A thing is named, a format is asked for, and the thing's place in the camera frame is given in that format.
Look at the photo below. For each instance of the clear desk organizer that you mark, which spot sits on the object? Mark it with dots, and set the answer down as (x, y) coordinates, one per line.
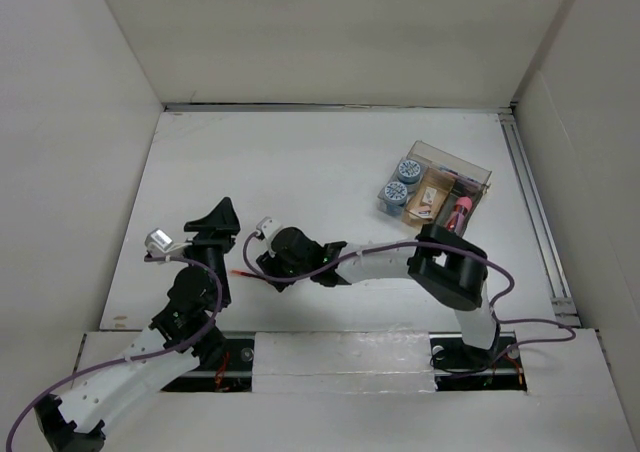
(430, 186)

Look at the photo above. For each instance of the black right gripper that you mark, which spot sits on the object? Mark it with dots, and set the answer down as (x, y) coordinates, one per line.
(270, 265)

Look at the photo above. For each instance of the blue white round tub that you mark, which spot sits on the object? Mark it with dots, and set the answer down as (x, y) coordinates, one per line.
(395, 193)
(409, 171)

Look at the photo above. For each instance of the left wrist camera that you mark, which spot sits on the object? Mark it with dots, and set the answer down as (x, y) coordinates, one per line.
(159, 245)

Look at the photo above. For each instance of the white eraser box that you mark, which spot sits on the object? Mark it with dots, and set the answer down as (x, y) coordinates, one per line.
(430, 194)

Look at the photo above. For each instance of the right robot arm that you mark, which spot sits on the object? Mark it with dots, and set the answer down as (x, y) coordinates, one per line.
(453, 271)

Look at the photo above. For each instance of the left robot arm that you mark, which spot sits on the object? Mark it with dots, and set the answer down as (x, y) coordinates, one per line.
(180, 338)

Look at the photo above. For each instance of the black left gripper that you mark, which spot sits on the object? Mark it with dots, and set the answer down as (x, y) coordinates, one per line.
(218, 228)

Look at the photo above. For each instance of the orange red pen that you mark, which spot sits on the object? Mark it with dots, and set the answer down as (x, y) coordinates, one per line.
(245, 274)

